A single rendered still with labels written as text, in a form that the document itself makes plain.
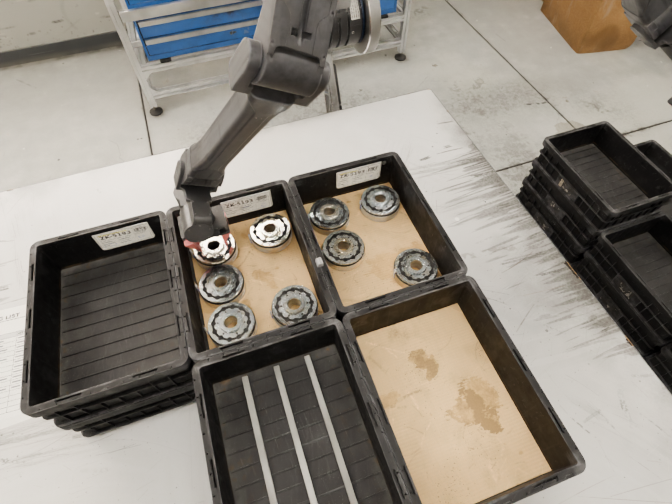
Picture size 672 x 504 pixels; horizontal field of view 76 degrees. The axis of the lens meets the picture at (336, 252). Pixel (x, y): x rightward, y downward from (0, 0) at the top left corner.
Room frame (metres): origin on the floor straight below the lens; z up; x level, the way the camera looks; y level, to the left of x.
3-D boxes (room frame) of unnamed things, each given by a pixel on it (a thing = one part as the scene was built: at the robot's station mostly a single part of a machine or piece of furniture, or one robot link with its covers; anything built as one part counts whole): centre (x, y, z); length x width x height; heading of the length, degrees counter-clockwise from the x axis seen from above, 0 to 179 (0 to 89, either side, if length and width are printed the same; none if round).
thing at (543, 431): (0.23, -0.21, 0.87); 0.40 x 0.30 x 0.11; 19
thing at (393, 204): (0.74, -0.12, 0.86); 0.10 x 0.10 x 0.01
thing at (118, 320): (0.42, 0.48, 0.87); 0.40 x 0.30 x 0.11; 19
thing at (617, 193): (1.13, -1.00, 0.37); 0.40 x 0.30 x 0.45; 20
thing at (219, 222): (0.59, 0.30, 0.98); 0.10 x 0.07 x 0.07; 109
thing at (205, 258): (0.59, 0.30, 0.86); 0.10 x 0.10 x 0.01
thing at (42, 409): (0.42, 0.48, 0.92); 0.40 x 0.30 x 0.02; 19
